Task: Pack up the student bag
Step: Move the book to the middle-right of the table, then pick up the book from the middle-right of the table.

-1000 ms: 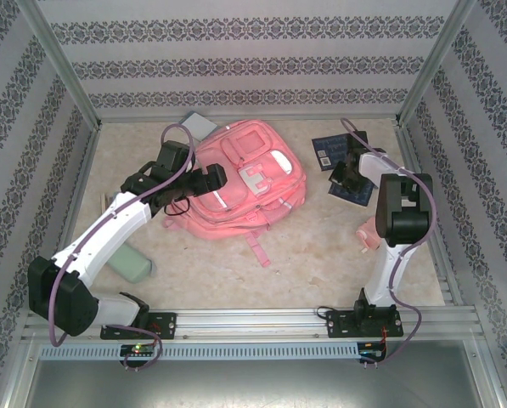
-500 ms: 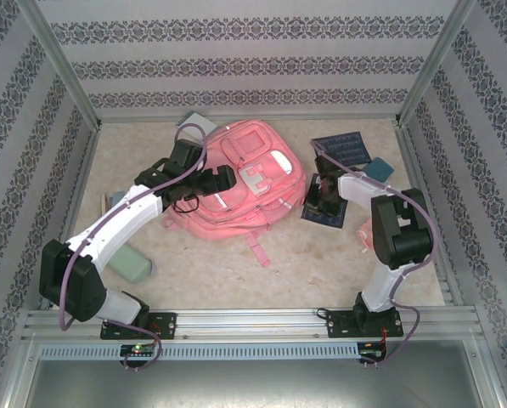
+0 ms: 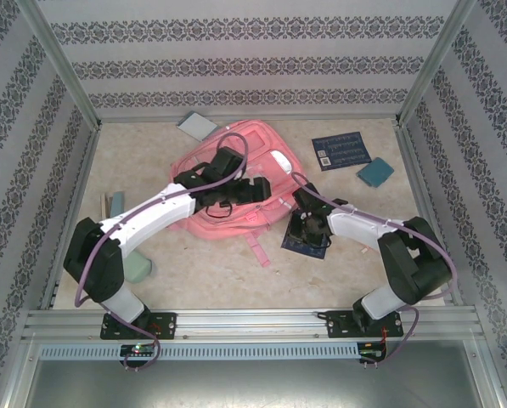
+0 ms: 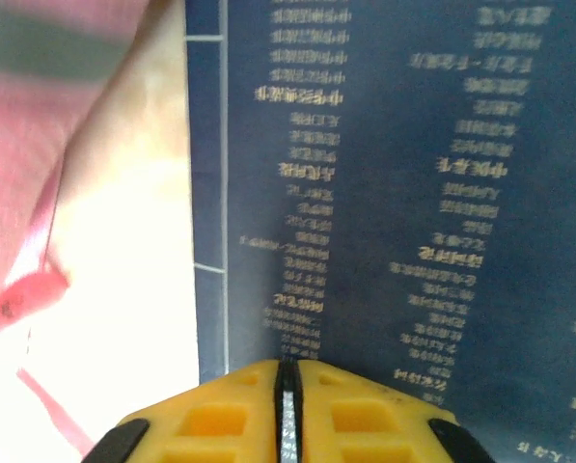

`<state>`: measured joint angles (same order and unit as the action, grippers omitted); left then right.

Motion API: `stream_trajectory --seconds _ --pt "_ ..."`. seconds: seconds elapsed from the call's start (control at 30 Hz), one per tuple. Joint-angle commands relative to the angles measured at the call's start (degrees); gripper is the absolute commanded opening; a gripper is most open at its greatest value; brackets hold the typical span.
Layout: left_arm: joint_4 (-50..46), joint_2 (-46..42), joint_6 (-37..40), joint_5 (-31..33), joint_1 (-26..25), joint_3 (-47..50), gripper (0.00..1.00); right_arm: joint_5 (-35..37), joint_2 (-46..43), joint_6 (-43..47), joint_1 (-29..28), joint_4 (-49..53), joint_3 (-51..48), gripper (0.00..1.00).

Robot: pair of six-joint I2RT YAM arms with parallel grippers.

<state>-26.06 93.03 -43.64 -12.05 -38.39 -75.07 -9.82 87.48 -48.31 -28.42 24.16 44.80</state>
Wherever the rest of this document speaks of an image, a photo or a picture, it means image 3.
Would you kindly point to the aluminium right side rail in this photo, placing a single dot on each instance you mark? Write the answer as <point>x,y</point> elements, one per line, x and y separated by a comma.
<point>409,149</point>

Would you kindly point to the dark blue book with barcode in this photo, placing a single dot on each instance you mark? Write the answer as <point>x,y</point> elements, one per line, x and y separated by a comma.
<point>342,149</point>

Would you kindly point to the aluminium left frame post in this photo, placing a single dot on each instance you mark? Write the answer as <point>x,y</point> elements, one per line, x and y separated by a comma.
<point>58,64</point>

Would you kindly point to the aluminium mounting rail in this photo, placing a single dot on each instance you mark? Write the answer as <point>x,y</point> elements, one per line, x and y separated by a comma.
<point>253,323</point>

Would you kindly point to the aluminium right frame post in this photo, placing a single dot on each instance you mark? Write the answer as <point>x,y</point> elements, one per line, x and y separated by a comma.
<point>437,64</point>

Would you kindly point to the pink student backpack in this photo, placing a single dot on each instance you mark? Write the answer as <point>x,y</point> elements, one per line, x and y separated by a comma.
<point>236,221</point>

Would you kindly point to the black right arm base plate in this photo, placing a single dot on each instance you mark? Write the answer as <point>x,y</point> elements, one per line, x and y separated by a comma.
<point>336,325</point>

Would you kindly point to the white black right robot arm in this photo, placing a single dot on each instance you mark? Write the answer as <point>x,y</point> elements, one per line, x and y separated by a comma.
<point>355,225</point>

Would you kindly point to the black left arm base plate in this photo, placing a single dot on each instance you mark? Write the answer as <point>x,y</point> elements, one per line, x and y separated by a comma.
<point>168,325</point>

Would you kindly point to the aluminium frame post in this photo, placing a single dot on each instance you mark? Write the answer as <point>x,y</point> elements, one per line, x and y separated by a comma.
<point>437,64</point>
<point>58,64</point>

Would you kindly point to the grey metal sheet panel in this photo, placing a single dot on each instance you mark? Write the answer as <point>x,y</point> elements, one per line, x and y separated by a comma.
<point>253,382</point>

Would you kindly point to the dark blue patterned book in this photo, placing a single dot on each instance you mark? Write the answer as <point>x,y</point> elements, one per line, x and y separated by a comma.
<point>295,248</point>

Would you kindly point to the aluminium left side rail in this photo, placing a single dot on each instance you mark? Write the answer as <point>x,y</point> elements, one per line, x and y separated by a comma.
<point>72,212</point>

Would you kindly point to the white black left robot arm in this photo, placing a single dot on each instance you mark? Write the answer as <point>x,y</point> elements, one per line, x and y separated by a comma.
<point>159,210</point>

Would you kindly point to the pale teal slim box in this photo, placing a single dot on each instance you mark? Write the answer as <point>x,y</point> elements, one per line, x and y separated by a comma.
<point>117,203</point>

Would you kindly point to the grey notebook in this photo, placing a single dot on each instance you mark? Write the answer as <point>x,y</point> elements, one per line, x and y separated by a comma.
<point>195,126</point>

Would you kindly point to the light green eraser block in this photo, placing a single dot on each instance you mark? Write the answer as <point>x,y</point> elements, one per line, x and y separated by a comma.
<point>140,268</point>

